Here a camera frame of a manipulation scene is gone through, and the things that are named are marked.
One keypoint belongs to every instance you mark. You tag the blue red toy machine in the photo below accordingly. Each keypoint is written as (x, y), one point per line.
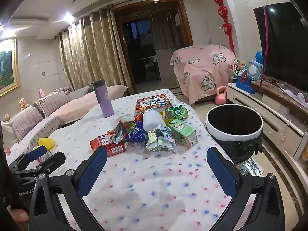
(244, 84)

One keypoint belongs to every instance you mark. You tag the beige teddy bear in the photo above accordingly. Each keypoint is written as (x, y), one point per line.
(6, 118)
(24, 103)

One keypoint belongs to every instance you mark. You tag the wooden door frame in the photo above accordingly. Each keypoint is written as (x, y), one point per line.
(146, 4)

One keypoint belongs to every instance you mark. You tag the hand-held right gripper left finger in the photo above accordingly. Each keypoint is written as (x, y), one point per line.
(92, 170)

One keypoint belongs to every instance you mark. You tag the gold framed painting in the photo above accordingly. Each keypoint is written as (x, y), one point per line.
(6, 65)

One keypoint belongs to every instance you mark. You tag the white spiky ball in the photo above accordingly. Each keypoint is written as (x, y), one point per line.
(152, 121)

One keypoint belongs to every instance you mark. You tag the yellow wrapper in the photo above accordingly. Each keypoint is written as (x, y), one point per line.
(164, 115)

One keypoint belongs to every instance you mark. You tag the green drink carton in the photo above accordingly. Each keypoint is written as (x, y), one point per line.
(182, 133)

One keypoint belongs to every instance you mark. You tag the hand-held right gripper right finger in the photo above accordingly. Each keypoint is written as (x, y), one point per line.
(221, 170)

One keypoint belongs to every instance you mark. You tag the ferris wheel toy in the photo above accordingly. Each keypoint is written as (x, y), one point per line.
(237, 67)

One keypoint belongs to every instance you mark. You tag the green foil wrapper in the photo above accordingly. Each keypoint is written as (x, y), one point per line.
(176, 113)

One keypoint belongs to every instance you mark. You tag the pink heart print cover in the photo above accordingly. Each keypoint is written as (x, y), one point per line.
(204, 65)

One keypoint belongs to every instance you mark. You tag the white bowl black inside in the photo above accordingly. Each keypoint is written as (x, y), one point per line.
(231, 137)

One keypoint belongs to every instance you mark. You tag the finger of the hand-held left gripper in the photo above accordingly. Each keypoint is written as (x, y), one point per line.
(36, 152)
(54, 160)

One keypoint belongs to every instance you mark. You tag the beige patterned curtain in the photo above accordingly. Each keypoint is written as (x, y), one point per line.
(96, 48)

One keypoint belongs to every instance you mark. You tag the dark blue wrapper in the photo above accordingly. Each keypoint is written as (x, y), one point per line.
(137, 132)

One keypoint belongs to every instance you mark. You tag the red cardboard box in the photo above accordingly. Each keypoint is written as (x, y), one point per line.
(113, 149)

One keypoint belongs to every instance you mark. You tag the light blue toy box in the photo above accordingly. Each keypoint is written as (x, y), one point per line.
(253, 70)

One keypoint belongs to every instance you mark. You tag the silver foil wrapper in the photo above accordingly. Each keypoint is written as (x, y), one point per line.
(119, 134)

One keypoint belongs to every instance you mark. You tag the pink kettlebell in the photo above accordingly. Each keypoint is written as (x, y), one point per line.
(221, 98)

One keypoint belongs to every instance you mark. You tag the orange wrapper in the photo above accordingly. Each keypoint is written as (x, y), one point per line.
(137, 118)

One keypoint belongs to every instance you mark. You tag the pink covered sofa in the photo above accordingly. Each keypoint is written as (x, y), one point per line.
(72, 105)

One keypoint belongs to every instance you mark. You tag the yellow toy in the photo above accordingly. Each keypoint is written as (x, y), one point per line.
(47, 143)

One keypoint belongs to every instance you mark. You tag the person's left hand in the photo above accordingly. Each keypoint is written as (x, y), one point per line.
(17, 215)

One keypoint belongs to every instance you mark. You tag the white television stand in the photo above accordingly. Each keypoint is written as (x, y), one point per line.
(264, 115)

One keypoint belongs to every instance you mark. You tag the pink striped cushion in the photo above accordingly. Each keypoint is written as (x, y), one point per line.
(26, 122)
(55, 102)

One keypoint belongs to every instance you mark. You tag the white dotted tablecloth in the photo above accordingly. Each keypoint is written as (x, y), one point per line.
(149, 173)

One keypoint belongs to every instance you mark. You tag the red hanging decoration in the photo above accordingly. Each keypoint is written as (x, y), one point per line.
(222, 12)

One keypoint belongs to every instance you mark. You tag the black television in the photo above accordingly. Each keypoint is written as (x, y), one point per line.
(286, 48)

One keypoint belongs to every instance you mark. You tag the purple thermos bottle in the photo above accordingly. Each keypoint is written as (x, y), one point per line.
(104, 101)

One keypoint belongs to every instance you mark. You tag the blue spiky ball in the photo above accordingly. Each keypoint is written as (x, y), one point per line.
(259, 55)

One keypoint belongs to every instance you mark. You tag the pink plush toy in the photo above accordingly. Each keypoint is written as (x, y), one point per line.
(41, 93)

